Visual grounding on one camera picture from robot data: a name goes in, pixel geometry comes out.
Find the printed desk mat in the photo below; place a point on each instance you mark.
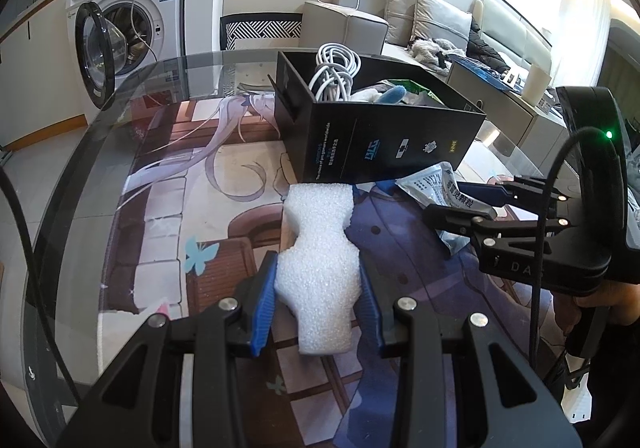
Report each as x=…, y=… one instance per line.
x=200, y=177

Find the black and white patterned chair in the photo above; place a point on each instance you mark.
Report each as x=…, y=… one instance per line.
x=260, y=30

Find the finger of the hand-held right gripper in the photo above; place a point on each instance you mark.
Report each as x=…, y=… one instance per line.
x=485, y=192
x=455, y=218

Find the grey furry plush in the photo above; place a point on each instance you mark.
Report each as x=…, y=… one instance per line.
x=430, y=50

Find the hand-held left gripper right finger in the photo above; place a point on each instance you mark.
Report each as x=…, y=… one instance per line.
x=372, y=313

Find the person's right forearm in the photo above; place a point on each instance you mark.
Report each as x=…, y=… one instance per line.
x=615, y=353

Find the blue book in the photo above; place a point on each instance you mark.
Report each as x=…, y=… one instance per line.
x=485, y=72

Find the beige side cabinet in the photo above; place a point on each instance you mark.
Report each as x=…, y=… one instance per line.
x=500, y=112

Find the white counter cabinet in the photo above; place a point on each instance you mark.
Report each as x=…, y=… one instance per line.
x=30, y=67

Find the black jacket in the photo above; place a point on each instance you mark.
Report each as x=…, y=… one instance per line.
x=492, y=47

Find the person's right hand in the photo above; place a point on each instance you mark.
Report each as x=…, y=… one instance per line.
x=564, y=313

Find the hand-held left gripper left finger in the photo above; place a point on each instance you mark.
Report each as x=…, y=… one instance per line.
x=262, y=308

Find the small blue foam piece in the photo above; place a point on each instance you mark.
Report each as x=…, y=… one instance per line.
x=392, y=94

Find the black cardboard box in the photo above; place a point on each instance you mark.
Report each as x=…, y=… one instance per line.
x=380, y=147

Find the white cylinder container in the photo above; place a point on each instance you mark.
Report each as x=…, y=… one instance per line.
x=536, y=82

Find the white washing machine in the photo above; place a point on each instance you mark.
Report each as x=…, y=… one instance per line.
x=165, y=17

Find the white foam block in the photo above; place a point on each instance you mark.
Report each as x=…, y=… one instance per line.
x=320, y=278

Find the green and white medicine packet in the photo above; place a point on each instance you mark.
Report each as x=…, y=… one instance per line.
x=435, y=188

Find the grey sofa cushion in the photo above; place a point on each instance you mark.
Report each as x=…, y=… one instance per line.
x=400, y=12
x=440, y=17

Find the beige sofa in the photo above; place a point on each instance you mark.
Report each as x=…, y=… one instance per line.
x=345, y=27

